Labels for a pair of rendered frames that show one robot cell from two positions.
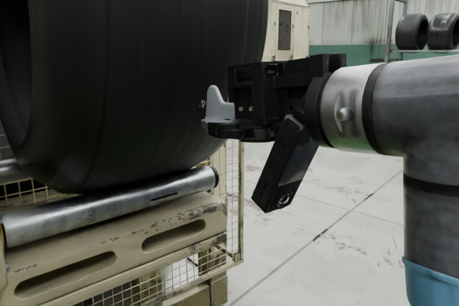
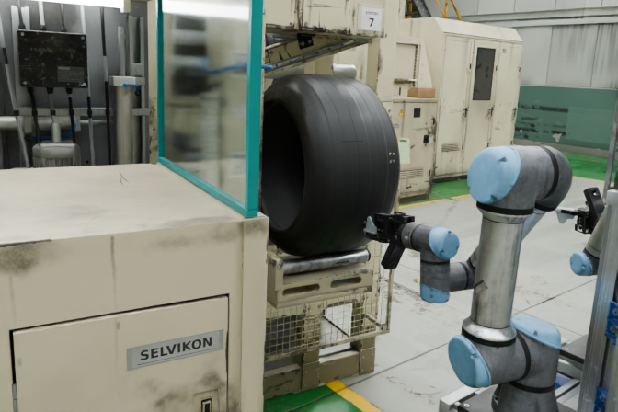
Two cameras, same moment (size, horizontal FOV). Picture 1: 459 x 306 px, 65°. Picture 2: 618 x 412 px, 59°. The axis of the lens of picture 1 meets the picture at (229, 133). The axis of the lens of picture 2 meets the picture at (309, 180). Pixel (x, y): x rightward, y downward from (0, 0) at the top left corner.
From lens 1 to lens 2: 1.21 m
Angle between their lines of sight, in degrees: 10
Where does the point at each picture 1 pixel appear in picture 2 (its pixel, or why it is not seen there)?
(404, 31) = not seen: outside the picture
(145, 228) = (333, 276)
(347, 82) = (408, 228)
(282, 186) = (391, 259)
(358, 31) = (602, 70)
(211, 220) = (364, 278)
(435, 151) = (423, 252)
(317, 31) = (541, 66)
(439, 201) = (423, 265)
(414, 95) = (419, 236)
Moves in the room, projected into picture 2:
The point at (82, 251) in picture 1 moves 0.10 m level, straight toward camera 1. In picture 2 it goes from (307, 281) to (314, 294)
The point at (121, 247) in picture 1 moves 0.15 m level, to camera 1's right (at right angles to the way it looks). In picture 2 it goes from (322, 282) to (370, 288)
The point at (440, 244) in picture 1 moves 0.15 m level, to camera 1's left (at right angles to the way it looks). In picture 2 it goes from (423, 276) to (364, 269)
